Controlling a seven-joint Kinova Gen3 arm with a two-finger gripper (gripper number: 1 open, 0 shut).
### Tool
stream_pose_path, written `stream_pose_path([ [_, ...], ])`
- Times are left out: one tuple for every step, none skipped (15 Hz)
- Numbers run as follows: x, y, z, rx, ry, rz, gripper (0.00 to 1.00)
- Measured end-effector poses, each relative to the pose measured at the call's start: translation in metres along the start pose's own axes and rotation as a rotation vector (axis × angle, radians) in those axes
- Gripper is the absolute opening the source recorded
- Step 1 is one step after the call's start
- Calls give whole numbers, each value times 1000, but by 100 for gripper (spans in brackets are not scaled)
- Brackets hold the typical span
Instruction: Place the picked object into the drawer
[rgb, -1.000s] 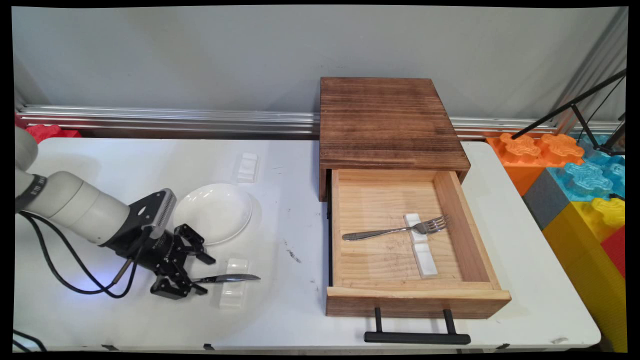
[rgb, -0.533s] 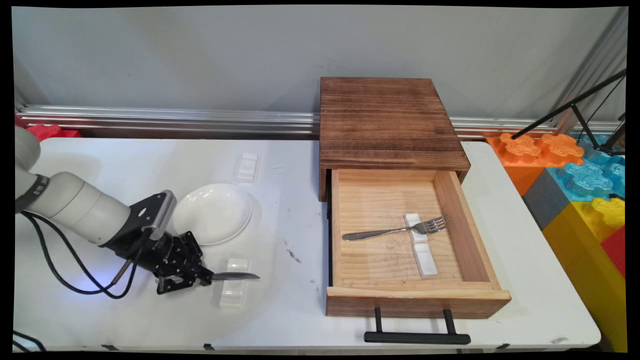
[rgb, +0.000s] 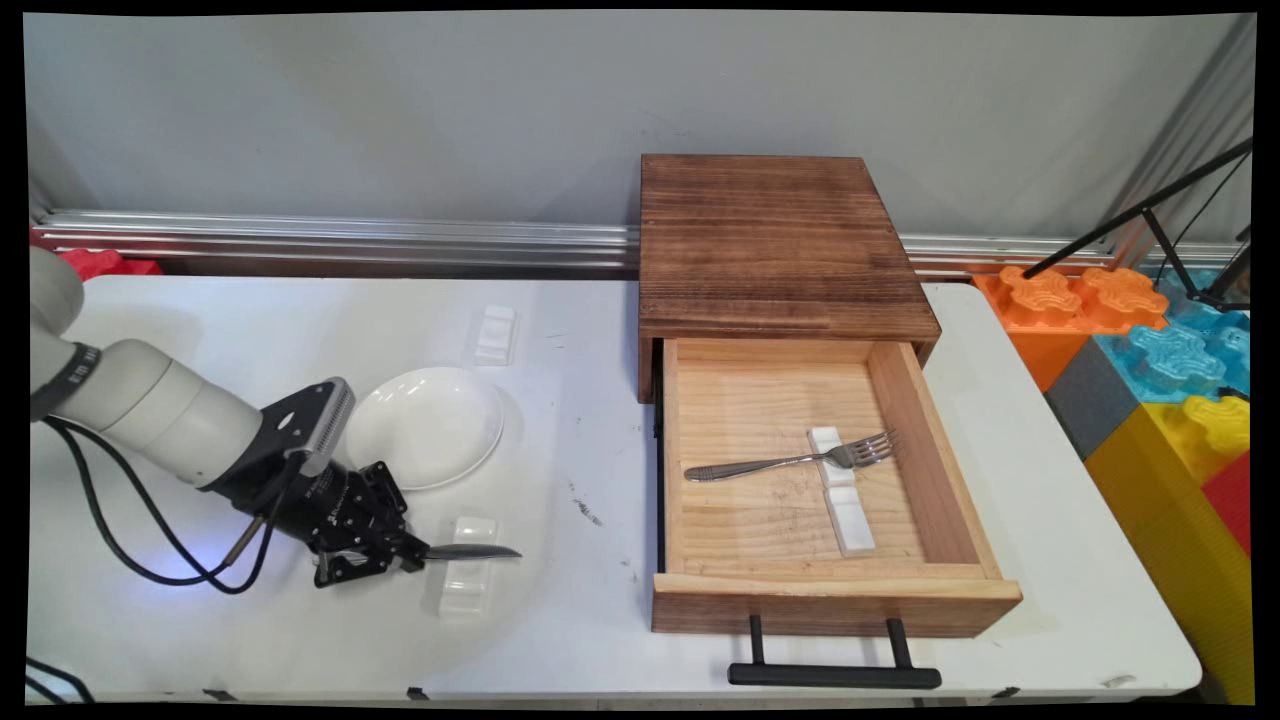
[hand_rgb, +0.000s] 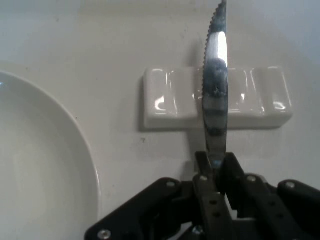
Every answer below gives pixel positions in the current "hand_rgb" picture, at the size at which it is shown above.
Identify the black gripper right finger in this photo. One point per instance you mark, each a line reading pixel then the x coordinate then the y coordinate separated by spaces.
pixel 262 200

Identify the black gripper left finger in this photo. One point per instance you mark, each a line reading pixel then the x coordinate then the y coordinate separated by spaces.
pixel 155 207

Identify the silver table knife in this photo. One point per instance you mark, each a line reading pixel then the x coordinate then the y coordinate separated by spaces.
pixel 216 82

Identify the white ceramic cutlery rest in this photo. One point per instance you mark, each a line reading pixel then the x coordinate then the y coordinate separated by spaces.
pixel 172 100

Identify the white round plate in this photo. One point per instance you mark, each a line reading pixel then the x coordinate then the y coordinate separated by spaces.
pixel 42 160

